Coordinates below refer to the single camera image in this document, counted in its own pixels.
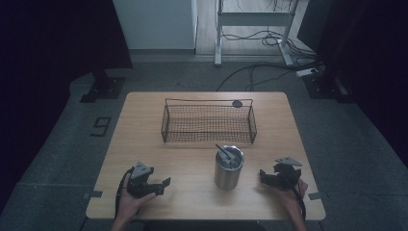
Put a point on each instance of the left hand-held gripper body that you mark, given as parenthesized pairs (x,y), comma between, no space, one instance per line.
(141,183)

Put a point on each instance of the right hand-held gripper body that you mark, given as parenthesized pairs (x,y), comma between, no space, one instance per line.
(287,176)

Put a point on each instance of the person's right hand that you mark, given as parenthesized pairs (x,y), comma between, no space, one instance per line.
(293,195)

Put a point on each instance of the person's left hand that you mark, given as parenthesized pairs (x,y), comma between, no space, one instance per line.
(130,203)

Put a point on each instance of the grey tape piece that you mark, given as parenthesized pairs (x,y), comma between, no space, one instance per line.
(315,195)
(94,194)

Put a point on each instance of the stainless steel tumbler cup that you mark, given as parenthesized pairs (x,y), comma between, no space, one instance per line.
(228,174)

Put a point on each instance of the dark straw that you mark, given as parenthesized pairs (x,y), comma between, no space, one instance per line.
(223,151)

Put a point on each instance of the person's dark clothing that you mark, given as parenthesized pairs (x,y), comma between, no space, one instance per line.
(205,225)

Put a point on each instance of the small black round disc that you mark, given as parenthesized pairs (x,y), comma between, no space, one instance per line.
(237,103)

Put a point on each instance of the black stand base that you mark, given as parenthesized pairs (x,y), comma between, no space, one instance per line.
(104,88)
(324,86)

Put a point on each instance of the white power strip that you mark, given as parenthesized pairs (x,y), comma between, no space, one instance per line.
(306,72)

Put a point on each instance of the dark curtain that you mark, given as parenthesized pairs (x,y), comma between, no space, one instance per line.
(51,48)
(369,54)

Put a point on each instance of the white cabinet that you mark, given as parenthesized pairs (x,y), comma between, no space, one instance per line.
(155,24)

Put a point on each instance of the white desk frame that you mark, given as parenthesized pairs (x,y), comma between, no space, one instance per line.
(253,19)

